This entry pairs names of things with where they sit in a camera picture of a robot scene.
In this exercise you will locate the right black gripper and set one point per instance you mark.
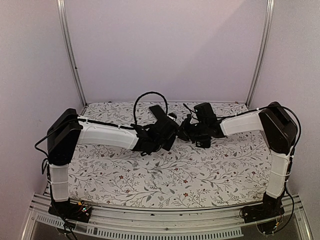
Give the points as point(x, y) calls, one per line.
point(182, 133)

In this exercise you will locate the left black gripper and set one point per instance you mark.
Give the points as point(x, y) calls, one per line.
point(168, 145)

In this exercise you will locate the black phone case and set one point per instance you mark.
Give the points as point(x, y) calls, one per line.
point(203, 142)

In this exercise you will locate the phone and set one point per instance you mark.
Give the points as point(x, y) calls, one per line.
point(157, 111)

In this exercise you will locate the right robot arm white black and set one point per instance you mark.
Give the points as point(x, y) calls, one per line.
point(280, 127)

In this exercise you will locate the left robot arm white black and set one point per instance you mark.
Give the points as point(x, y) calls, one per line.
point(71, 129)

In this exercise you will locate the floral patterned table mat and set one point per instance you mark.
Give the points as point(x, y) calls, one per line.
point(234, 170)

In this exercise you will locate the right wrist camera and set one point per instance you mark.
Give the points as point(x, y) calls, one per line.
point(190, 114)

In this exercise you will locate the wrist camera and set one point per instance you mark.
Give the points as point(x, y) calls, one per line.
point(190, 114)
point(172, 115)

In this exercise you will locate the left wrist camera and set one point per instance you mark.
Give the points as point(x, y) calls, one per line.
point(172, 115)

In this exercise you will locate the front aluminium rail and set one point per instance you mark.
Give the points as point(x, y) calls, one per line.
point(111, 222)

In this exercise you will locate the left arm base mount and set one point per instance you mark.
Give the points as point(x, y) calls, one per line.
point(80, 211)

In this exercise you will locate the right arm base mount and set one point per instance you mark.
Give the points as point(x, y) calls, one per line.
point(259, 212)

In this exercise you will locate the right aluminium frame post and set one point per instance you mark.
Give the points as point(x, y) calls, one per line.
point(269, 11)

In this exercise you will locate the aluminium frame post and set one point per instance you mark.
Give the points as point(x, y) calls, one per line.
point(269, 11)
point(62, 14)

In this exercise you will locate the left aluminium frame post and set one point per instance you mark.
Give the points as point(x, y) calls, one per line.
point(62, 14)

